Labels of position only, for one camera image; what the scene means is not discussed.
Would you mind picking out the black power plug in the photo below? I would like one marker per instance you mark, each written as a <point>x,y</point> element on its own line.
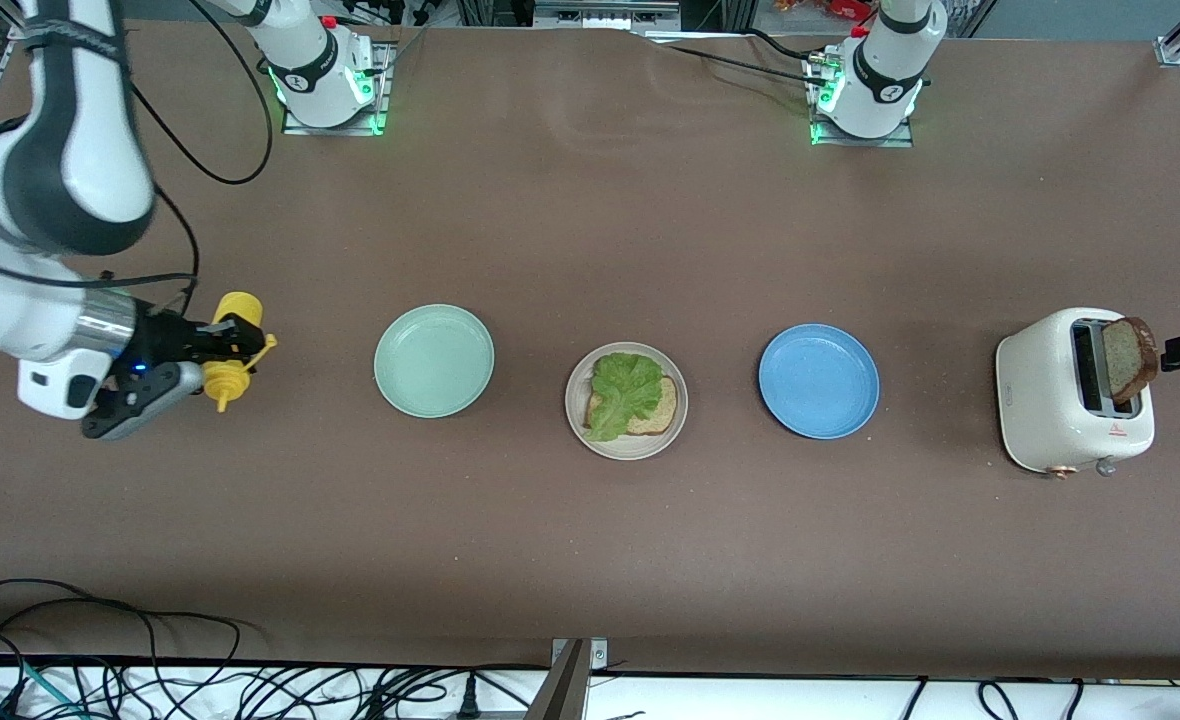
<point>467,700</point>

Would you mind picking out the brown bread slice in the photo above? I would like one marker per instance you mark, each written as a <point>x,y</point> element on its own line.
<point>662,412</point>
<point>1125,360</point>

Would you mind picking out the aluminium bracket plate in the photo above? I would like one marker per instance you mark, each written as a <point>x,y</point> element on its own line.
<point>598,655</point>

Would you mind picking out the white toaster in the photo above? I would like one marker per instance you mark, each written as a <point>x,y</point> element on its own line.
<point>1040,400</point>

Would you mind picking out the yellow squeeze bottle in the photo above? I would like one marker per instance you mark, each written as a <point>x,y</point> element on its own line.
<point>222,380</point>

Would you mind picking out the grey metal box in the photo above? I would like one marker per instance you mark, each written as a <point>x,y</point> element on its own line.
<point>605,12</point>

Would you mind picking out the white shelf board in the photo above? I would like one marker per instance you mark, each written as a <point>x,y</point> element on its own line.
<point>750,700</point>

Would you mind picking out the red package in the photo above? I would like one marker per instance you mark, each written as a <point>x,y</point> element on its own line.
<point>830,8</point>

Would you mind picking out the beige plate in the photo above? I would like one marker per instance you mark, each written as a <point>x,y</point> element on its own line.
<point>640,447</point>

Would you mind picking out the grey metal beam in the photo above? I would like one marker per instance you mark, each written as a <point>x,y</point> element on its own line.
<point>560,695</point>

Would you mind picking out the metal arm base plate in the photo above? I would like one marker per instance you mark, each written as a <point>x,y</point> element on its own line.
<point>860,143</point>
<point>330,129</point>

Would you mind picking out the mint green plate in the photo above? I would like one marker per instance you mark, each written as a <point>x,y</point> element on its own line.
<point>434,360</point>

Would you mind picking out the green lettuce leaf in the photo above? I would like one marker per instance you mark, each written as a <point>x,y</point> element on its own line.
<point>625,385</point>

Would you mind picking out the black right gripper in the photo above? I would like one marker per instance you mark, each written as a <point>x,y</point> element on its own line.
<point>162,338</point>

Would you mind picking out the blue plate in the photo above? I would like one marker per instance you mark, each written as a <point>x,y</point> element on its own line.
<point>818,380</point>

